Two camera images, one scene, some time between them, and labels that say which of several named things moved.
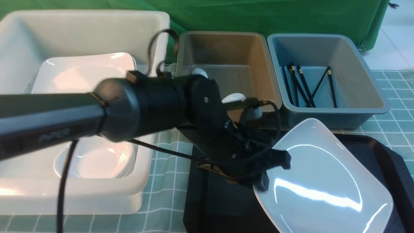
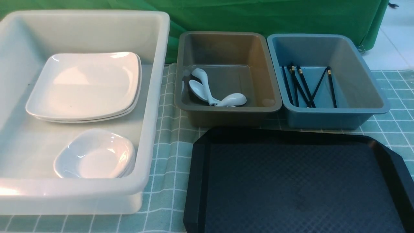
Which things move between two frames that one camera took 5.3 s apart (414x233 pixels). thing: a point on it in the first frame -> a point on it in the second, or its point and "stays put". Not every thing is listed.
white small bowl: (97, 158) stays put
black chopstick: (288, 86) stays put
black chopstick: (310, 100) stays put
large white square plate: (327, 189) -> (87, 87)
